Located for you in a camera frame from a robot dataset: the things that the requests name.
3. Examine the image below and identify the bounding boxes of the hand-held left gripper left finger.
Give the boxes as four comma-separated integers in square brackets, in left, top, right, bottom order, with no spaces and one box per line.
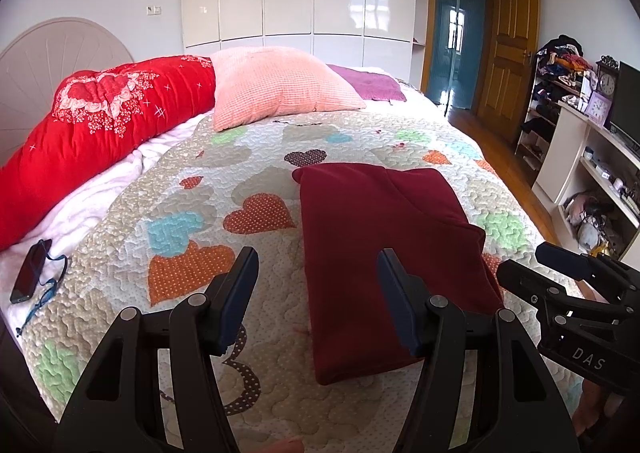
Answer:
[52,245,261,453]

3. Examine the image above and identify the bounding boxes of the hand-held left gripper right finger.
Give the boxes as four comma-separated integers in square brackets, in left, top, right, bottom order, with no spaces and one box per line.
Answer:
[376,248,581,453]

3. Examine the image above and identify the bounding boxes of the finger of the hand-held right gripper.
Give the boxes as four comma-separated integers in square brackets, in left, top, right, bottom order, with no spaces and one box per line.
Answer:
[496,258,608,316]
[535,242,640,291]

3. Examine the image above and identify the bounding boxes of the dark red sweater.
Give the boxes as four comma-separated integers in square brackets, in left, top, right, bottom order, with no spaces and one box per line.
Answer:
[292,162,505,386]

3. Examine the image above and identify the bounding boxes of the pile of clothes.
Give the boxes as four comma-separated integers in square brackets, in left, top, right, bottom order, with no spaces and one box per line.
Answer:
[537,35,597,80]

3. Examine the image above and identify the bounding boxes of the person's right hand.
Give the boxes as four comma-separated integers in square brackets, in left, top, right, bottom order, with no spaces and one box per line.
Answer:
[570,375,623,439]

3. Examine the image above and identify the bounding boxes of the person's left hand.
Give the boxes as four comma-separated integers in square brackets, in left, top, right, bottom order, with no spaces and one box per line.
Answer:
[255,438,306,453]

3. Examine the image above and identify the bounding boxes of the white tv cabinet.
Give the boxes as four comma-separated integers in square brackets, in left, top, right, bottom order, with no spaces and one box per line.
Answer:
[531,100,640,264]

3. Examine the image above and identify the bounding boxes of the heart patterned quilted bedspread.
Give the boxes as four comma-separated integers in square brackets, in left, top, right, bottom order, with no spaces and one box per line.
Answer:
[20,105,586,453]

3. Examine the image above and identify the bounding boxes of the purple alarm clock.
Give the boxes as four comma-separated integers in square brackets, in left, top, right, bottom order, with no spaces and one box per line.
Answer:
[585,92,612,126]

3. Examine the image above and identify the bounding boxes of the black television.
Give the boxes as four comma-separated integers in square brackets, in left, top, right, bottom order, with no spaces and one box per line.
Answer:
[605,61,640,146]

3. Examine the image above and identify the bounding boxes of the white plush blanket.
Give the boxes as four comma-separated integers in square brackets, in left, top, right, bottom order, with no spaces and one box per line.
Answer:
[0,120,211,334]

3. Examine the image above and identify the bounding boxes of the ornate table clock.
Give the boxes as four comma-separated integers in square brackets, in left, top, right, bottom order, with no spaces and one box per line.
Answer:
[595,55,621,98]

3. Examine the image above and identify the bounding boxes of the pink waffle pillow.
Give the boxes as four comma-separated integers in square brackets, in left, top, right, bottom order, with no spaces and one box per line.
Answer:
[210,46,367,132]

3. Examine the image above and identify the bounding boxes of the black smartphone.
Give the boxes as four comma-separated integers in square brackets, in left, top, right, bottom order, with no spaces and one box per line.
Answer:
[10,239,52,304]

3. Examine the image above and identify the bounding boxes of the purple pillow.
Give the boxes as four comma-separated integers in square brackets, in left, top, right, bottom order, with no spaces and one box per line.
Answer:
[326,64,407,104]

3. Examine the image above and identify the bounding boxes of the wooden door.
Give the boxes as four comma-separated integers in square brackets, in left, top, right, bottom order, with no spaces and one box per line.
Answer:
[477,0,541,144]

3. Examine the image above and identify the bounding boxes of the red floral quilt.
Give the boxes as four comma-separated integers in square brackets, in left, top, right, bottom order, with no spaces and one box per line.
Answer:
[0,54,217,251]

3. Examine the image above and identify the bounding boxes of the blue door curtain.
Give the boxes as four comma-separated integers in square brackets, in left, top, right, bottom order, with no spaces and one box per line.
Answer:
[434,0,487,110]

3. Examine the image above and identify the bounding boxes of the round beige headboard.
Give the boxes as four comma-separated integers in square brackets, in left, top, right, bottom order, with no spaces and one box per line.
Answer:
[0,17,136,166]

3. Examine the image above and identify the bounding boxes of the blue cord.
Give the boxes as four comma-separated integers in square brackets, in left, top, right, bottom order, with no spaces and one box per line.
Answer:
[16,253,68,336]

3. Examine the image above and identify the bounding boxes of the wooden door frame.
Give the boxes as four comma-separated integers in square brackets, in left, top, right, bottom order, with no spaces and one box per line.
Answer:
[420,0,501,101]

